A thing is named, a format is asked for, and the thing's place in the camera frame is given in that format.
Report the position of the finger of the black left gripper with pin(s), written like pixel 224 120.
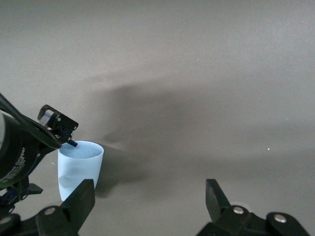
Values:
pixel 65 127
pixel 41 134

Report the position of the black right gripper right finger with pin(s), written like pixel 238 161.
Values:
pixel 236 223

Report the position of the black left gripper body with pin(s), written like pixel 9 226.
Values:
pixel 17 157

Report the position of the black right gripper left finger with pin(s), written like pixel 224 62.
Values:
pixel 66 221

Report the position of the light blue cup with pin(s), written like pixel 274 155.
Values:
pixel 81 169

